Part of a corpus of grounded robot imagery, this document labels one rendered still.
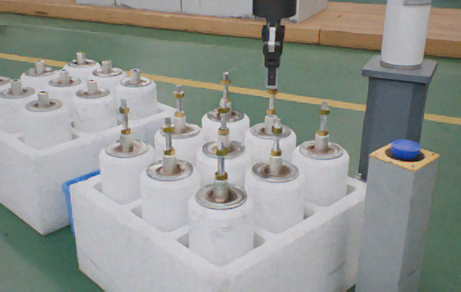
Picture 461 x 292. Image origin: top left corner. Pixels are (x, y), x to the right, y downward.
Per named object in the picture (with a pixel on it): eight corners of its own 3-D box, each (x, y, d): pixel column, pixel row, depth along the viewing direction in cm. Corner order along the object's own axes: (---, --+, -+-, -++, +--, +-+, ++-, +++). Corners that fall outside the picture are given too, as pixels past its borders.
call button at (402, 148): (398, 149, 80) (400, 136, 80) (424, 157, 78) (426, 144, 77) (384, 157, 78) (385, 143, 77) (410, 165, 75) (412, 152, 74)
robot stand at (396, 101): (362, 164, 147) (374, 54, 136) (420, 174, 142) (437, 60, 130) (350, 187, 135) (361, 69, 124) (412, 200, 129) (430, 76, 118)
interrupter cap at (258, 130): (282, 144, 98) (282, 141, 97) (244, 136, 101) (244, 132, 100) (296, 129, 104) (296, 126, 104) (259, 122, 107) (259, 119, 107)
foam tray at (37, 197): (98, 135, 166) (93, 78, 159) (184, 176, 141) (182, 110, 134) (-34, 177, 140) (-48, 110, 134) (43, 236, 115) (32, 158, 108)
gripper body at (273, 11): (296, -5, 88) (294, 53, 92) (297, -12, 96) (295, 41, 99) (249, -6, 89) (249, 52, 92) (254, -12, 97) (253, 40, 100)
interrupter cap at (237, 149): (222, 164, 90) (222, 160, 89) (193, 150, 95) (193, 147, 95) (254, 151, 94) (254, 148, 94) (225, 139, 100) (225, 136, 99)
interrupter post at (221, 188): (231, 196, 80) (231, 175, 79) (226, 203, 78) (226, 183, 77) (215, 193, 81) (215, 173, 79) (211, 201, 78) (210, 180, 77)
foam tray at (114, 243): (226, 199, 130) (226, 128, 123) (370, 273, 103) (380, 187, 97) (78, 269, 105) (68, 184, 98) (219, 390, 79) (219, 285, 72)
